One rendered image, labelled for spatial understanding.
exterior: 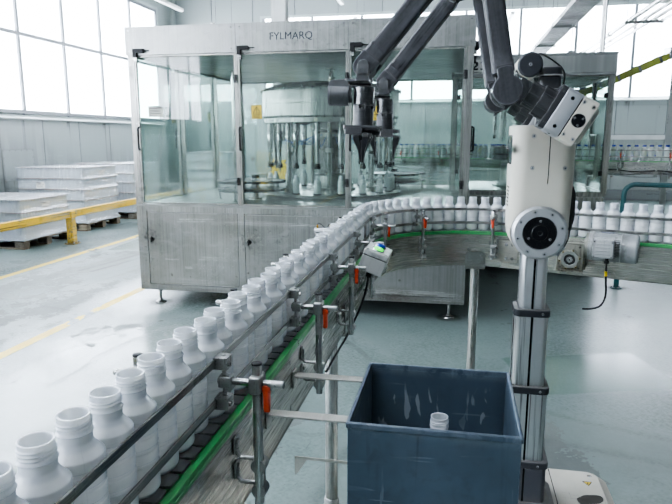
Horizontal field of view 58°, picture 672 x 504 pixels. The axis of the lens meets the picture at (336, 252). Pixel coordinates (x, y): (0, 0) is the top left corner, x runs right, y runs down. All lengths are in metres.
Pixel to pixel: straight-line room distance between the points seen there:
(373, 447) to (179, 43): 4.53
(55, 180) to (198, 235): 5.58
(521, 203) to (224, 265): 3.75
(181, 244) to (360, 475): 4.38
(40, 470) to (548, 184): 1.52
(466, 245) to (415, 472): 2.10
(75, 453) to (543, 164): 1.47
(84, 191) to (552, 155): 9.11
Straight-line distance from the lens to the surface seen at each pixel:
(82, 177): 10.41
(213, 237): 5.30
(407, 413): 1.47
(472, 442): 1.15
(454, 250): 3.17
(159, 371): 0.88
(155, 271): 5.59
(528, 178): 1.86
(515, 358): 2.04
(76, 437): 0.74
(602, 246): 2.91
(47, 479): 0.70
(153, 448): 0.86
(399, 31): 1.74
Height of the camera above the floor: 1.46
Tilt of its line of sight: 11 degrees down
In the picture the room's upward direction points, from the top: straight up
